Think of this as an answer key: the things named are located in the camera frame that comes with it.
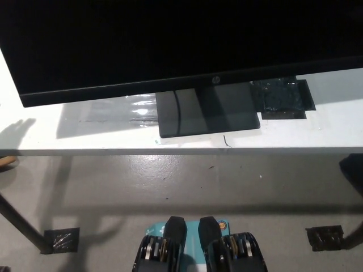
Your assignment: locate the black HP monitor screen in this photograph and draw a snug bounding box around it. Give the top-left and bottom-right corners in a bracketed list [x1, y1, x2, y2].
[0, 0, 363, 108]

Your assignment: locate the black glossy monitor stand base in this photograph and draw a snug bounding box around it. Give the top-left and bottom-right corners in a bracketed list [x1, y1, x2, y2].
[155, 82, 261, 139]

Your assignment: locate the clear plastic film sheet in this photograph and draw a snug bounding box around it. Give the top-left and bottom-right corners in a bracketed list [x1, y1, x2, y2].
[87, 95, 158, 128]

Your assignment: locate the black tape patch on table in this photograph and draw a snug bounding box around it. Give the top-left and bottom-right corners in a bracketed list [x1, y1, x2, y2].
[248, 75, 317, 120]

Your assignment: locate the black floor tape patch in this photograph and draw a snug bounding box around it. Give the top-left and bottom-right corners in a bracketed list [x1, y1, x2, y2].
[305, 225, 345, 252]
[44, 226, 81, 254]

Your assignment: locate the black bulky object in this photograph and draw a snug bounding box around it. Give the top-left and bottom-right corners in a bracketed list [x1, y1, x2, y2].
[339, 152, 363, 196]

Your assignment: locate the tan wooden object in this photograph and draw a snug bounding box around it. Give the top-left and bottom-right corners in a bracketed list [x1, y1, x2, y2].
[0, 155, 15, 173]

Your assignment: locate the black slanted table leg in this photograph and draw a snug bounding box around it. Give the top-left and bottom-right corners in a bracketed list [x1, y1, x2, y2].
[343, 220, 363, 250]
[0, 192, 53, 255]

